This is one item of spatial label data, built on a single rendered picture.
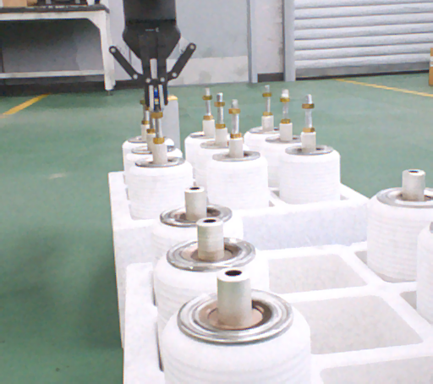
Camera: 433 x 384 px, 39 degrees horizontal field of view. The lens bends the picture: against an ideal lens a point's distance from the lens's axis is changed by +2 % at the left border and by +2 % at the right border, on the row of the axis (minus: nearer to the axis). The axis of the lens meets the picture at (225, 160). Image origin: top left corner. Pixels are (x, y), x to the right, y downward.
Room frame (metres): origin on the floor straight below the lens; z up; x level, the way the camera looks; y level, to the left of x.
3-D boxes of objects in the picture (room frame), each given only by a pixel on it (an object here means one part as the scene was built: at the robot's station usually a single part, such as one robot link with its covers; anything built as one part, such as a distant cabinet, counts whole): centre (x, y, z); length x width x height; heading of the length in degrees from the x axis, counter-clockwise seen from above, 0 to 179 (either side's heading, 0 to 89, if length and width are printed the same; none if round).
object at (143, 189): (0.89, 0.10, 0.16); 0.10 x 0.10 x 0.18
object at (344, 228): (1.03, 0.01, 0.09); 0.39 x 0.39 x 0.18; 11
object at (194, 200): (0.60, 0.03, 0.26); 0.02 x 0.02 x 0.03
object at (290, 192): (0.94, -0.13, 0.16); 0.10 x 0.10 x 0.18
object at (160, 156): (0.90, 0.10, 0.26); 0.02 x 0.02 x 0.03
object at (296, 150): (0.94, -0.13, 0.25); 0.08 x 0.08 x 0.01
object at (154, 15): (0.90, 0.10, 0.45); 0.08 x 0.08 x 0.09
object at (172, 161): (0.90, 0.10, 0.25); 0.08 x 0.08 x 0.01
